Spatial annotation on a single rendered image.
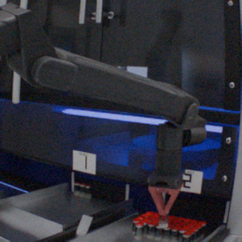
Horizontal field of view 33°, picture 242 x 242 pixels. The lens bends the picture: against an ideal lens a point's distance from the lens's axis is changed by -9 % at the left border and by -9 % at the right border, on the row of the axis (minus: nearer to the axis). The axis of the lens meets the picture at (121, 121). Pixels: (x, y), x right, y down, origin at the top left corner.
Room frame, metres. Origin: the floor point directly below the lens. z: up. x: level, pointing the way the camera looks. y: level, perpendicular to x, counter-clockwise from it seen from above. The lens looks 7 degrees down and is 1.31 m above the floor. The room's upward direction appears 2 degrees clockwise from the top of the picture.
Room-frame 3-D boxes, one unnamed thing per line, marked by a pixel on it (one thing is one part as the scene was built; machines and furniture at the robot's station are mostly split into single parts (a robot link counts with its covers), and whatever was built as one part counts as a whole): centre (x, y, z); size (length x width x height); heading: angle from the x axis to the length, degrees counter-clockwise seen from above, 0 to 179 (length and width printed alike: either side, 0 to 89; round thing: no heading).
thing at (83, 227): (0.95, 0.11, 0.91); 0.14 x 0.03 x 0.06; 147
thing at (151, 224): (0.99, -0.12, 0.90); 0.18 x 0.02 x 0.05; 56
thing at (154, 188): (0.92, -0.11, 1.03); 0.07 x 0.07 x 0.09; 71
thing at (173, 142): (0.92, -0.11, 1.16); 0.07 x 0.06 x 0.07; 132
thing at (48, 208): (1.20, 0.15, 0.90); 0.34 x 0.26 x 0.04; 147
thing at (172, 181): (0.92, -0.11, 1.10); 0.10 x 0.07 x 0.07; 161
